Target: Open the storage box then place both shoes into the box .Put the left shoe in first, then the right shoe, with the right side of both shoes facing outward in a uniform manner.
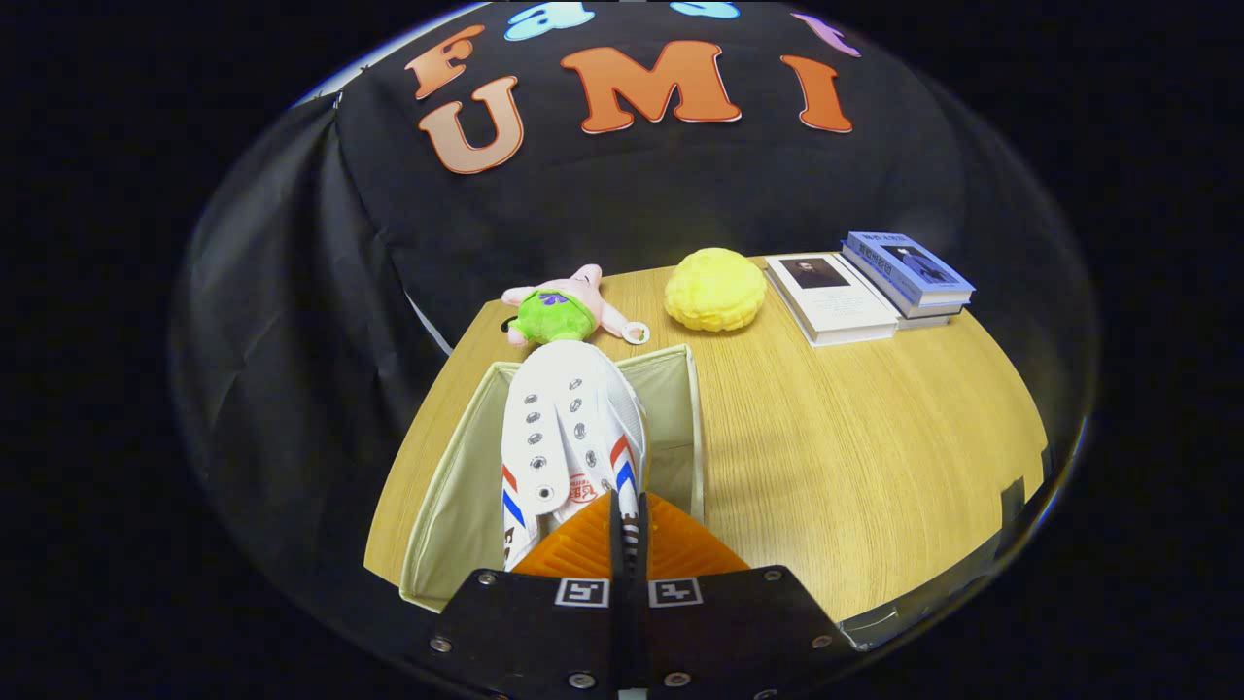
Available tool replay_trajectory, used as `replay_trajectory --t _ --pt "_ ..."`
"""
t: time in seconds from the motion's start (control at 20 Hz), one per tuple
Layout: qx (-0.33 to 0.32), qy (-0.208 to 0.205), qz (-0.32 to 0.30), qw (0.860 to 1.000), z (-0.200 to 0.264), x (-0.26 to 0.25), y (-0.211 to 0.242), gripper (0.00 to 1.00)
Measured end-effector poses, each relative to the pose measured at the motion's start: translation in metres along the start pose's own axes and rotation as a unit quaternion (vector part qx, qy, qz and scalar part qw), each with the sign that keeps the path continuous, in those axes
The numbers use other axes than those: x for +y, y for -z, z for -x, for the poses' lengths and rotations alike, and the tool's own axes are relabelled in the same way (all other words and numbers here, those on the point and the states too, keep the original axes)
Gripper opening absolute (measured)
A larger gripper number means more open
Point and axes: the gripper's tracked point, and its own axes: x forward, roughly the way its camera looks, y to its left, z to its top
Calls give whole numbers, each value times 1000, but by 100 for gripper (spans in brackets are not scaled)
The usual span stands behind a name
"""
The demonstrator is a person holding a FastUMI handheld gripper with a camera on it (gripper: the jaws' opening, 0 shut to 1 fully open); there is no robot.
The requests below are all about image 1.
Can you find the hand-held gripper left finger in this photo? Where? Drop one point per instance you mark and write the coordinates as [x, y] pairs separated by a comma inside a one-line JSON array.
[[525, 622]]

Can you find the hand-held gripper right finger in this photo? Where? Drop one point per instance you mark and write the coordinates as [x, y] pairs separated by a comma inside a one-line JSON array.
[[739, 622]]

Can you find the beige fabric storage box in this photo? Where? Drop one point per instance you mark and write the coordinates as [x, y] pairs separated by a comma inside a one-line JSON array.
[[457, 506]]

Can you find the white canvas shoe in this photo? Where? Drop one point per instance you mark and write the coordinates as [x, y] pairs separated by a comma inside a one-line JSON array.
[[564, 408]]

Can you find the pink starfish plush toy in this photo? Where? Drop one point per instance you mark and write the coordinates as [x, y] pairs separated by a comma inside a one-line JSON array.
[[559, 313]]

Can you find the yellow plush ball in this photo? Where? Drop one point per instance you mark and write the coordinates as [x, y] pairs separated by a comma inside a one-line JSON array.
[[716, 290]]

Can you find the white portrait cover book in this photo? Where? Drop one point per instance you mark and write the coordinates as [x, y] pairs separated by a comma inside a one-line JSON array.
[[836, 297]]

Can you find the blue cover book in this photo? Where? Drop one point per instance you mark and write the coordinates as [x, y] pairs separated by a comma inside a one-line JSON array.
[[909, 262]]

